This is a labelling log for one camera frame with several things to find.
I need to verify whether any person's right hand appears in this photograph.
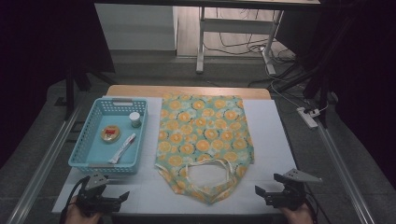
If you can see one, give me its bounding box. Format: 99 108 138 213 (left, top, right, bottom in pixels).
279 203 315 224

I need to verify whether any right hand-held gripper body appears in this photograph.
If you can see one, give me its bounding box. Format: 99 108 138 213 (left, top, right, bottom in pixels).
264 168 323 211

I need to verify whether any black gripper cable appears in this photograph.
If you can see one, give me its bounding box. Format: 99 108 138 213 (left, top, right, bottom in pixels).
59 176 92 224
304 185 325 224

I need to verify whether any white power strip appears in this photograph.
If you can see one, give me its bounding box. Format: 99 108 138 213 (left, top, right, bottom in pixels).
296 106 321 130

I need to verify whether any white power cable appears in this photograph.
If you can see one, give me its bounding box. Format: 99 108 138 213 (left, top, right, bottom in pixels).
264 62 330 115

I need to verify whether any white plastic spoon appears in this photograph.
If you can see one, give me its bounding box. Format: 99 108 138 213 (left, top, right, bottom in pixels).
107 133 137 165

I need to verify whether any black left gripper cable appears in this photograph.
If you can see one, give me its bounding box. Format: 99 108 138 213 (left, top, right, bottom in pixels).
59 176 92 224

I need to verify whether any person's left hand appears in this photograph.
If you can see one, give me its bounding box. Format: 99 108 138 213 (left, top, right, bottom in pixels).
64 203 103 224

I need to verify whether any white table mat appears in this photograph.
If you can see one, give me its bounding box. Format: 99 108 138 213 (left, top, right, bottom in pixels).
51 96 298 216

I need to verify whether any round golden candy tin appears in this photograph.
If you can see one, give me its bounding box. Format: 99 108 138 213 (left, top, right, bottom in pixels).
100 124 121 144

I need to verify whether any tangle of black floor cables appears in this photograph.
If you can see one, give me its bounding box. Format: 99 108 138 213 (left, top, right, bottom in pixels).
202 7 300 63

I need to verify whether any aluminium floor rail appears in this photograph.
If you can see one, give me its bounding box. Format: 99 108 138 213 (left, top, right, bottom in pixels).
316 124 376 224
6 102 83 224

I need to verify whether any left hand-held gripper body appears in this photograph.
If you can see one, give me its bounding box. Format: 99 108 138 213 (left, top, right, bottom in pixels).
75 174 123 217

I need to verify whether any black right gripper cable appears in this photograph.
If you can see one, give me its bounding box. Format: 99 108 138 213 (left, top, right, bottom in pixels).
304 185 325 224

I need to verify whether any white desk frame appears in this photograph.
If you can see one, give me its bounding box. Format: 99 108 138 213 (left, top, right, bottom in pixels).
195 6 285 76

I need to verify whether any black metal stand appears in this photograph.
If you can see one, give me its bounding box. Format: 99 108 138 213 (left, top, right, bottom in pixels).
270 55 340 129
64 62 119 121

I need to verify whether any orange slice print fabric bag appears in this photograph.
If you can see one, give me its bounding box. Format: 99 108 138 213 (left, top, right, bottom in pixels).
154 92 256 206

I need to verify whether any small white-lidded jar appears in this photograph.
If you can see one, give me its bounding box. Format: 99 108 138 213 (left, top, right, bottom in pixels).
128 111 143 129

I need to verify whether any light blue plastic basket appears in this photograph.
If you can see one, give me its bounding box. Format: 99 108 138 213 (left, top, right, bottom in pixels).
67 97 149 175

